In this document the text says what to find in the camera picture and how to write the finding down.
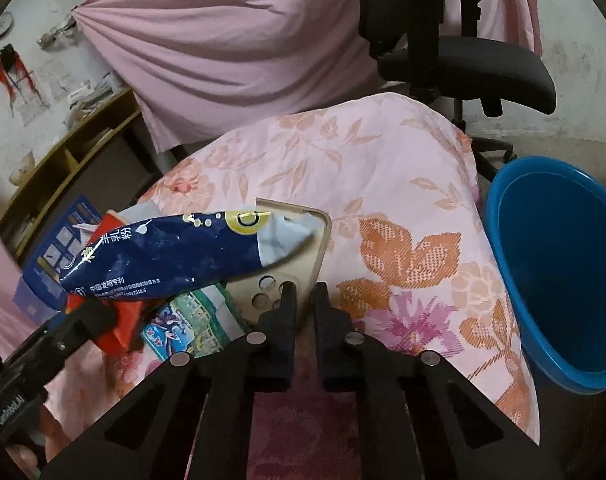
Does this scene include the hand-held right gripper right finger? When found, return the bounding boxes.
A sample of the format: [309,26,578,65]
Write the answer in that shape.
[310,282,580,480]

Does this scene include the person's left hand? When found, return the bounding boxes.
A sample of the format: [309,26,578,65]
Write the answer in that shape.
[5,410,58,476]

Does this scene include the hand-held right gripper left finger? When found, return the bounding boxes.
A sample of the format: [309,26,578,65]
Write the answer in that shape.
[40,282,300,480]

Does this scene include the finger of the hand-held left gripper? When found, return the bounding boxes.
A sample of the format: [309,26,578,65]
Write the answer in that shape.
[48,300,122,358]

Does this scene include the ceramic bowl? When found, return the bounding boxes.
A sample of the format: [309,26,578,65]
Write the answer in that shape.
[10,152,36,184]

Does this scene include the red tassel decoration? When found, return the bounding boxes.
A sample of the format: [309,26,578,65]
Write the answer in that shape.
[0,44,40,112]

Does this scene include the wooden shelf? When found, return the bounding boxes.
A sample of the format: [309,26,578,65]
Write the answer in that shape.
[0,87,144,262]

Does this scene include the metal wall rack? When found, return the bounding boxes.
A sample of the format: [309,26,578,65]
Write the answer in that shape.
[38,14,80,49]

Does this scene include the stack of books and papers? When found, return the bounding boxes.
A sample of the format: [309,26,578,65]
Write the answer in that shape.
[64,72,120,127]

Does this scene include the black office chair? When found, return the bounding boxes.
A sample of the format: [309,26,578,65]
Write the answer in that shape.
[343,0,558,182]

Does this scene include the beige phone case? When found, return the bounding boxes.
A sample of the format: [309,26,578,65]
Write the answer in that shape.
[225,198,333,329]

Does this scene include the red wrapper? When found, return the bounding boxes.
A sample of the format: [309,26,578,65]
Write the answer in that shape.
[65,212,146,354]

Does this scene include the green printed packet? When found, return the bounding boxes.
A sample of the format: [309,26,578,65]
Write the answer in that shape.
[140,282,252,359]

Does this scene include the dark blue foil packet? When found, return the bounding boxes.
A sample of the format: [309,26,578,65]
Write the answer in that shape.
[58,210,329,307]

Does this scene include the blue cardboard box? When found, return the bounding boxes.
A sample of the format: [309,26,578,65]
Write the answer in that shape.
[13,195,106,322]

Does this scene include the paper sheets on wall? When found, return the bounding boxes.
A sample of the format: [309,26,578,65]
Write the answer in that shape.
[20,57,66,127]

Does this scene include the pink hanging sheet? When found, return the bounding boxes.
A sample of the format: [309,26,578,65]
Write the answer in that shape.
[74,0,544,154]

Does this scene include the blue plastic basin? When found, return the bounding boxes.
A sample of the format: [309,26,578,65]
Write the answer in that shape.
[484,155,606,395]

